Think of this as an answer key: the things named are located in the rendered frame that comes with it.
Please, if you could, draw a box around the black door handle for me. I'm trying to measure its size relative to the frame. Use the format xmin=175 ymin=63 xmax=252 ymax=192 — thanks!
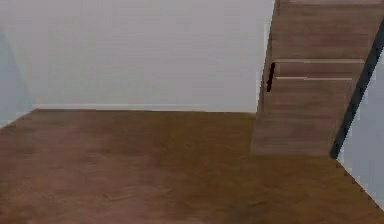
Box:
xmin=266 ymin=62 xmax=277 ymax=93

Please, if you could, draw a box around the brown wooden room door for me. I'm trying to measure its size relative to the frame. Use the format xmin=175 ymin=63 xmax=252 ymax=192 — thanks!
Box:
xmin=250 ymin=0 xmax=384 ymax=158

